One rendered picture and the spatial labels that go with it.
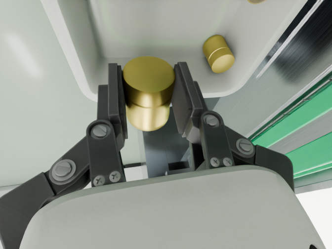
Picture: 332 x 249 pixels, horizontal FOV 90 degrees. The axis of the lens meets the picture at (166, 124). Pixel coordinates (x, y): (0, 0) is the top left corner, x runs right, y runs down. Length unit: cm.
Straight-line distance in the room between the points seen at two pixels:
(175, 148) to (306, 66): 73
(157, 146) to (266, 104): 67
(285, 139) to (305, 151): 4
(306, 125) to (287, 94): 5
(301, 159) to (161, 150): 68
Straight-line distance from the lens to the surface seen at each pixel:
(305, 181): 59
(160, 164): 87
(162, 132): 94
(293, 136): 32
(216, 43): 27
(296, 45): 30
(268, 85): 32
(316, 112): 30
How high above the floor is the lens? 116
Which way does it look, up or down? 29 degrees down
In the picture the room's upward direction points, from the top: 168 degrees clockwise
